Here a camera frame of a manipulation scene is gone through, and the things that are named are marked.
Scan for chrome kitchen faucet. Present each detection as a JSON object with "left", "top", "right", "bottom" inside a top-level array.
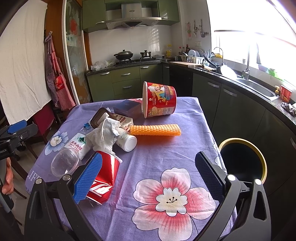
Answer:
[{"left": 242, "top": 44, "right": 261, "bottom": 80}]

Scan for white dish rack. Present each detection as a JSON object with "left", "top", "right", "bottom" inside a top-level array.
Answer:
[{"left": 179, "top": 49, "right": 209, "bottom": 64}]

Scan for green lower cabinets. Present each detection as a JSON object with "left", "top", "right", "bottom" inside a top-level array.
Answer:
[{"left": 86, "top": 60, "right": 170, "bottom": 102}]

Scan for white paper towel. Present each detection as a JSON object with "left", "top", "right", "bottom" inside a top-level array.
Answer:
[{"left": 86, "top": 118, "right": 120, "bottom": 155}]

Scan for white hanging cloth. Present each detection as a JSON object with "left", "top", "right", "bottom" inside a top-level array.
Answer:
[{"left": 1, "top": 1, "right": 52, "bottom": 124}]

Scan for person's left hand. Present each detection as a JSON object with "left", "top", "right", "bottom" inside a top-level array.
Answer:
[{"left": 2, "top": 158, "right": 14, "bottom": 195}]

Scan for purple floral tablecloth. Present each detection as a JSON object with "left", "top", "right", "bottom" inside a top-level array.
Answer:
[{"left": 24, "top": 96, "right": 238, "bottom": 241}]

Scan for clear plastic water bottle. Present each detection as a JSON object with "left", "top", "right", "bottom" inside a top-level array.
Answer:
[{"left": 51, "top": 131, "right": 91, "bottom": 178}]

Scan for white supplement bottle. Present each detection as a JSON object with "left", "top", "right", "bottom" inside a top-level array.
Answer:
[{"left": 115, "top": 128, "right": 137, "bottom": 152}]

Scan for small steel pot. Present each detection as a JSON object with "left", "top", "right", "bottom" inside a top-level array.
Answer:
[{"left": 140, "top": 50, "right": 152, "bottom": 58}]

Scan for glass sliding door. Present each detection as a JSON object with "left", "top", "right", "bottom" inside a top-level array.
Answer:
[{"left": 62, "top": 1, "right": 91, "bottom": 105}]

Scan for steel sink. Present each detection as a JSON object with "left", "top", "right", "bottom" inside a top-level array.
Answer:
[{"left": 235, "top": 78, "right": 279, "bottom": 101}]

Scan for orange foam net sleeve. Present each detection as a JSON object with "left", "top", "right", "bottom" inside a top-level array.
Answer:
[{"left": 129, "top": 124, "right": 182, "bottom": 136}]

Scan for black bin with yellow rim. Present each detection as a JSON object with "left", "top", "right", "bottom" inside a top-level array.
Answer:
[{"left": 219, "top": 138, "right": 267, "bottom": 183}]

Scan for gas stove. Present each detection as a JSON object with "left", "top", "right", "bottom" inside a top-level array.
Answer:
[{"left": 115, "top": 57, "right": 159, "bottom": 66}]

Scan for red instant noodle bucket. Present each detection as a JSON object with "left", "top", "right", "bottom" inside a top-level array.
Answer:
[{"left": 142, "top": 81, "right": 177, "bottom": 118}]

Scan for red white milk carton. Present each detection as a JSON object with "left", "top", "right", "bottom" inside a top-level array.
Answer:
[{"left": 113, "top": 113, "right": 133, "bottom": 132}]

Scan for red cup on counter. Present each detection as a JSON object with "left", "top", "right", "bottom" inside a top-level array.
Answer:
[{"left": 280, "top": 85, "right": 292, "bottom": 103}]

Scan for black wok with lid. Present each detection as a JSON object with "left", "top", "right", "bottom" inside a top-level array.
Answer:
[{"left": 114, "top": 49, "right": 133, "bottom": 61}]

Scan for red checkered apron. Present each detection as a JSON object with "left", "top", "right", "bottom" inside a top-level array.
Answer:
[{"left": 45, "top": 31, "right": 75, "bottom": 111}]

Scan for red chair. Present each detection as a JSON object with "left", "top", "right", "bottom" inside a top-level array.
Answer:
[{"left": 25, "top": 102, "right": 56, "bottom": 159}]

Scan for small blue binder clip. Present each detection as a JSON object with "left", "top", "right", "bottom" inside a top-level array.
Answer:
[{"left": 84, "top": 123, "right": 90, "bottom": 129}]

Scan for steel range hood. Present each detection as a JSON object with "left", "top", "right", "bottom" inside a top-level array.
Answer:
[{"left": 105, "top": 1, "right": 162, "bottom": 30}]

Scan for yellow oil bottle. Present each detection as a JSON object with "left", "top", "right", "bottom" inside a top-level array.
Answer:
[{"left": 166, "top": 44, "right": 172, "bottom": 58}]

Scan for red cola can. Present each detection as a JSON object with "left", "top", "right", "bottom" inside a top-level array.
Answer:
[{"left": 87, "top": 151, "right": 121, "bottom": 204}]

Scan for dark cabinet run under counter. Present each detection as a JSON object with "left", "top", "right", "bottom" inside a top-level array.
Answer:
[{"left": 169, "top": 63, "right": 295, "bottom": 240}]

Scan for dark blue box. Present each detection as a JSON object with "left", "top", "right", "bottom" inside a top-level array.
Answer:
[{"left": 113, "top": 99, "right": 142, "bottom": 119}]

